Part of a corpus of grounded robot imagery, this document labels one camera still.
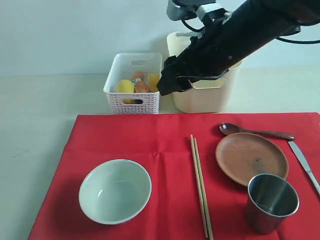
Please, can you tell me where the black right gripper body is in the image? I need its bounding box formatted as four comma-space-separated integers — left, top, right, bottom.
174, 19, 250, 82

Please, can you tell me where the yellow cheese wedge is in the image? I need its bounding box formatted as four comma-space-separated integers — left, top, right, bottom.
147, 74, 160, 93

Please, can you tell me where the fried chicken piece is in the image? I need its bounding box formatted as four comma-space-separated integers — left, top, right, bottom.
134, 80, 150, 93

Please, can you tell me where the brown egg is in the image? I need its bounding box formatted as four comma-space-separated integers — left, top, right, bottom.
131, 71, 145, 81

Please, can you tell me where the blue white milk carton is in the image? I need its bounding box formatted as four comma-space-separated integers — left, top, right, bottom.
131, 77, 142, 85

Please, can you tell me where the yellow lemon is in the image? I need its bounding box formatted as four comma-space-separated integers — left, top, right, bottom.
116, 79, 135, 104

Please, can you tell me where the dark wooden spoon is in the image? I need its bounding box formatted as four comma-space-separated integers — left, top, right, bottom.
219, 122, 296, 141

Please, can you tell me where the wooden chopstick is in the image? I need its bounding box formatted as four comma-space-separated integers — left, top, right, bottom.
190, 134, 209, 239
193, 138, 214, 240

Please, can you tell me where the pale green bowl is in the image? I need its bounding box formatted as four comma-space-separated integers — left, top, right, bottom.
78, 159, 152, 225

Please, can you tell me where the silver table knife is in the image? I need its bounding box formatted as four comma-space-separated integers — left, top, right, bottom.
288, 140, 320, 195

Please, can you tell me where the stainless steel cup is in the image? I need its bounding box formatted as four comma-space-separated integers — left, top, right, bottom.
245, 173, 300, 235

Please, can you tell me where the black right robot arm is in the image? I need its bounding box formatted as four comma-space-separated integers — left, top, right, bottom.
161, 0, 320, 79

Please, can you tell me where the white perforated basket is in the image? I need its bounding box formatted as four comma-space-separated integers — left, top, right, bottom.
103, 53, 163, 114

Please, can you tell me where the cream plastic bin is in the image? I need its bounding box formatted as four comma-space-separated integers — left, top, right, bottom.
166, 32, 243, 114

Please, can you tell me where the red tablecloth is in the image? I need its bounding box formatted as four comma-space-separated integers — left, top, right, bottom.
29, 112, 320, 240

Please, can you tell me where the brown round plate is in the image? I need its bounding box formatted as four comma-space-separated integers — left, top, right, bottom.
215, 133, 289, 187

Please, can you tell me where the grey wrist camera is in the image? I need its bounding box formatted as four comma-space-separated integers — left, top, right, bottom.
166, 0, 230, 21

